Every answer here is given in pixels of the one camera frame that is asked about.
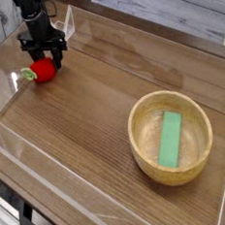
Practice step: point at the red plush strawberry toy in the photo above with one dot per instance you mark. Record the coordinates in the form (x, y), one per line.
(40, 71)

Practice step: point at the wooden bowl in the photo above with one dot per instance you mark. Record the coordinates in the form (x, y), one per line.
(144, 132)

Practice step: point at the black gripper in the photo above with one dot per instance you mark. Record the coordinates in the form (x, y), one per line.
(54, 41)

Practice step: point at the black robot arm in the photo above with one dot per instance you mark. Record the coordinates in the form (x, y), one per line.
(40, 36)

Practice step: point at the green rectangular block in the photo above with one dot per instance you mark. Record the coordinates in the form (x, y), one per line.
(170, 138)

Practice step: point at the clear acrylic tray wall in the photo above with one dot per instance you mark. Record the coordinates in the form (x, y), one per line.
(61, 195)

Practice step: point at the clear acrylic corner bracket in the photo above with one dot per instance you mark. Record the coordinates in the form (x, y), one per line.
(67, 26)

